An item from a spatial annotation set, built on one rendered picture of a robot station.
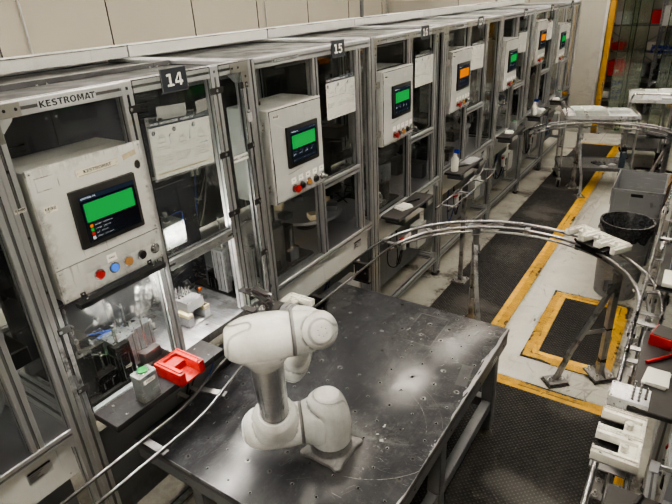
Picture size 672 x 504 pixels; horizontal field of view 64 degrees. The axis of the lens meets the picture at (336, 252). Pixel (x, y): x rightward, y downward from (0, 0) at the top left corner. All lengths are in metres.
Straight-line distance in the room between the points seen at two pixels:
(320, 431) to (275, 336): 0.64
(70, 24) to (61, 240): 4.38
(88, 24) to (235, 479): 5.01
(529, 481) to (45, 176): 2.54
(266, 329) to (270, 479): 0.80
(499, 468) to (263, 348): 1.89
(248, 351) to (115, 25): 5.27
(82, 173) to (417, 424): 1.55
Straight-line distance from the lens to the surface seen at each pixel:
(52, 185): 1.89
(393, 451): 2.18
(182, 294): 2.58
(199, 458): 2.26
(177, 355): 2.33
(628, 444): 2.11
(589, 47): 9.82
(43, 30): 6.01
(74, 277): 1.99
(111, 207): 1.99
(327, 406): 1.98
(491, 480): 3.03
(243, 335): 1.48
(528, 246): 5.41
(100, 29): 6.32
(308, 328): 1.45
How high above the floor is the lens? 2.25
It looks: 26 degrees down
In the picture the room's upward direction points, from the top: 3 degrees counter-clockwise
